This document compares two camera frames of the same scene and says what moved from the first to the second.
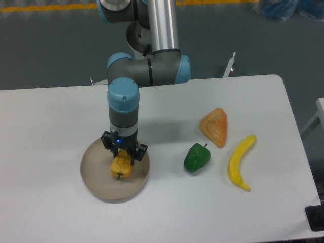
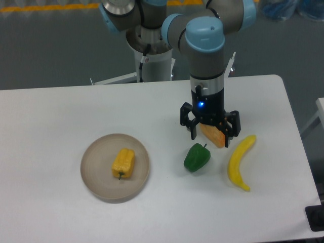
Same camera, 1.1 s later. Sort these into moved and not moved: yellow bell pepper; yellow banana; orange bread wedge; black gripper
Moved: black gripper
Not moved: yellow banana; orange bread wedge; yellow bell pepper
